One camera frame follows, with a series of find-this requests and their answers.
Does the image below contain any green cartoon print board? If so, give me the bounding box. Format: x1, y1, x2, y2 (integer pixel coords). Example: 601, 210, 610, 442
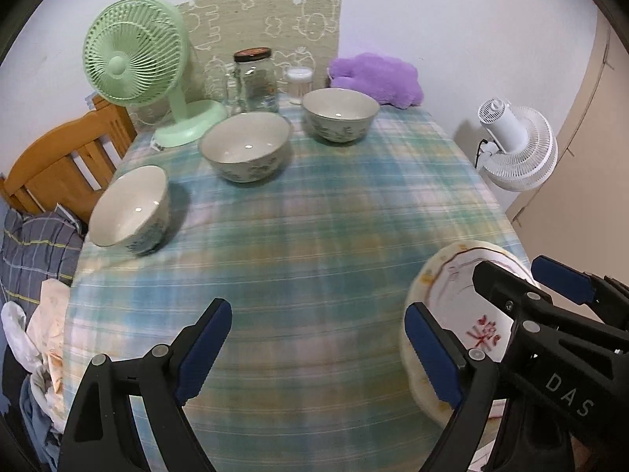
173, 0, 345, 124

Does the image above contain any clear cotton swab container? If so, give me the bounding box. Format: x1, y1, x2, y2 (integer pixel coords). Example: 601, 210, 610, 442
286, 66, 315, 106

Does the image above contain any wooden bed headboard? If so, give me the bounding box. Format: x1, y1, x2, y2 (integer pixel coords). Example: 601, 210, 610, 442
0, 96, 138, 217

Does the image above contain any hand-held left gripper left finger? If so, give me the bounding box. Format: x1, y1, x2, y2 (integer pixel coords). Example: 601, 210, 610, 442
59, 298, 233, 472

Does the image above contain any floral ceramic bowl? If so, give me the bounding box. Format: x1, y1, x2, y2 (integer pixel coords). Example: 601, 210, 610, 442
88, 164, 171, 257
302, 88, 381, 144
199, 111, 292, 184

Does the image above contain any plaid tablecloth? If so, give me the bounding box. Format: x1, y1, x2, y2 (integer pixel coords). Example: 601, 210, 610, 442
61, 103, 534, 472

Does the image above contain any purple plush cushion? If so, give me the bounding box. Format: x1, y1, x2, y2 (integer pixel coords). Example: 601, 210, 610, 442
327, 52, 425, 110

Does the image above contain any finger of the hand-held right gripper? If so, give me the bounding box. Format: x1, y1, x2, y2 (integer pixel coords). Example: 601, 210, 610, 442
532, 254, 629, 328
472, 260, 566, 342

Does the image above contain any white cloth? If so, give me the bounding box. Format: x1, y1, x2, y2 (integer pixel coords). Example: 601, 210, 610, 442
2, 302, 42, 369

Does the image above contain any green desk fan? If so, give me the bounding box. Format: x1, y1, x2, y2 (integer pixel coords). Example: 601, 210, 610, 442
82, 0, 228, 149

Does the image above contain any scalloped yellow flower plate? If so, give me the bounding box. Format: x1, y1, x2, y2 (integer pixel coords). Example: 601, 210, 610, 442
399, 240, 541, 428

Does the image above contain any grey plaid pillow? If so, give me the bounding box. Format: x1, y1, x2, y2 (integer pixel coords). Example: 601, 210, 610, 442
0, 204, 84, 306

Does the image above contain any glass jar with dark lid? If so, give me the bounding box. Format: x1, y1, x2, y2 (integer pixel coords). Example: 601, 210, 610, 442
226, 48, 281, 115

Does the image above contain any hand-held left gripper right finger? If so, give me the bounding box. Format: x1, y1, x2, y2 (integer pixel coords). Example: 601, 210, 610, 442
404, 302, 501, 472

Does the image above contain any peach cloth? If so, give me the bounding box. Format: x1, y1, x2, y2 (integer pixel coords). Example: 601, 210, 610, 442
27, 279, 72, 419

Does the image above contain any beige door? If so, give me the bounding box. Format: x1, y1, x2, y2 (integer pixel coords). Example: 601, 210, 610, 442
506, 10, 629, 281

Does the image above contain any blue clothing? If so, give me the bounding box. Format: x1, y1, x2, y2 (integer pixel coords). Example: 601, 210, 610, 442
20, 378, 64, 472

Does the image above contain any small red flower plate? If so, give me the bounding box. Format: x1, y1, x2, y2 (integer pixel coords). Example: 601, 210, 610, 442
429, 247, 537, 355

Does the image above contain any white clip fan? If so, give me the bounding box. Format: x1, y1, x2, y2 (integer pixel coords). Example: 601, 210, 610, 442
476, 98, 559, 192

